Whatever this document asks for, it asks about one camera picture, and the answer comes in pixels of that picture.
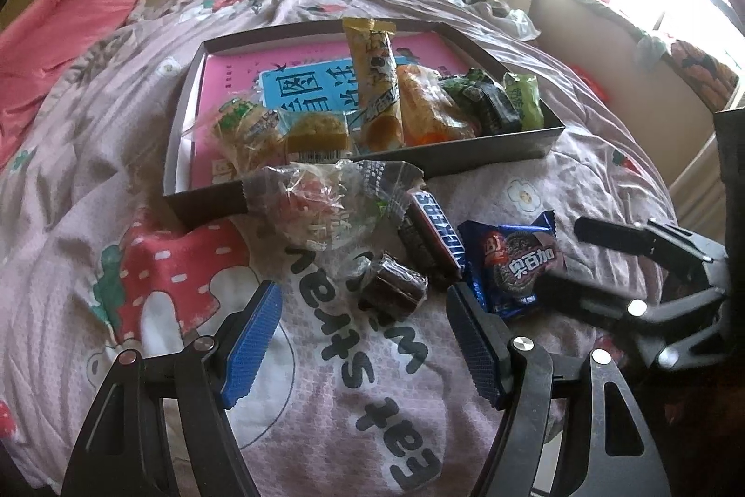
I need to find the small yellow cake packet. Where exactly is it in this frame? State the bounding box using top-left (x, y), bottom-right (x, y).
top-left (284, 108), bottom-right (353, 166)

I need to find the dark shallow cardboard box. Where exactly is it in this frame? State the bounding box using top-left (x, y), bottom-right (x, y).
top-left (162, 22), bottom-right (567, 231)

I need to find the clear cake packet green label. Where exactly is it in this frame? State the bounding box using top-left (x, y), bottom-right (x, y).
top-left (195, 98), bottom-right (290, 179)

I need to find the clear pink candy packet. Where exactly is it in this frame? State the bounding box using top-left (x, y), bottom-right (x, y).
top-left (241, 160), bottom-right (426, 254)

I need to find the light green snack packet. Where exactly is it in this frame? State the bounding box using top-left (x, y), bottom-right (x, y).
top-left (502, 72), bottom-right (547, 131)

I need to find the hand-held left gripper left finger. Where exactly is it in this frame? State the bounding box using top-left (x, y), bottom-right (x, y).
top-left (58, 280), bottom-right (285, 497)

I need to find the blue cookie packet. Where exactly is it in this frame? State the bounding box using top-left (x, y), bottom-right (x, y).
top-left (458, 211), bottom-right (569, 323)

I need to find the white crumpled cloth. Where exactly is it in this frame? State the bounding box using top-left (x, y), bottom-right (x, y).
top-left (444, 0), bottom-right (543, 44)

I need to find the small dark chocolate packet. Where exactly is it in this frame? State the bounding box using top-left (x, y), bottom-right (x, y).
top-left (356, 252), bottom-right (429, 319)

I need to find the red cloth item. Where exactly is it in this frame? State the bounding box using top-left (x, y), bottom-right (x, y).
top-left (572, 61), bottom-right (613, 106)

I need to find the dark green snack packet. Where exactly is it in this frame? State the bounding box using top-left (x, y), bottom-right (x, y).
top-left (474, 83), bottom-right (523, 135)
top-left (438, 68), bottom-right (495, 117)

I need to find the floral cushion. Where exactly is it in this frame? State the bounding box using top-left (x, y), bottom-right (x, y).
top-left (669, 40), bottom-right (742, 114)

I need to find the long yellow snack packet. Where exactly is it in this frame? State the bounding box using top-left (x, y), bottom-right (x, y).
top-left (341, 16), bottom-right (406, 154)

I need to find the small white cloth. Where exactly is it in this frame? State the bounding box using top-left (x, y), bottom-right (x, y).
top-left (636, 30), bottom-right (668, 68)

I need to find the orange bread packet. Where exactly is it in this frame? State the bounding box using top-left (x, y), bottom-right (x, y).
top-left (397, 62), bottom-right (484, 149)

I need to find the brown chocolate bar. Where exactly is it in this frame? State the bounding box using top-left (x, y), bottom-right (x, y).
top-left (399, 191), bottom-right (470, 284)

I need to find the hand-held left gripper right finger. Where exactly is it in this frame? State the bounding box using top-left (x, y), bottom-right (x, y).
top-left (445, 281), bottom-right (673, 497)

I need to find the pink pillow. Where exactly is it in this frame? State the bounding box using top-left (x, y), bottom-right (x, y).
top-left (0, 0), bottom-right (146, 173)

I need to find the pink and blue book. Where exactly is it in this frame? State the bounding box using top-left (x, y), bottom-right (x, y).
top-left (195, 31), bottom-right (474, 191)

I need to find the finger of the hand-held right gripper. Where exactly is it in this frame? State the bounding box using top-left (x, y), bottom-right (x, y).
top-left (573, 215), bottom-right (730, 295)
top-left (532, 269), bottom-right (730, 371)

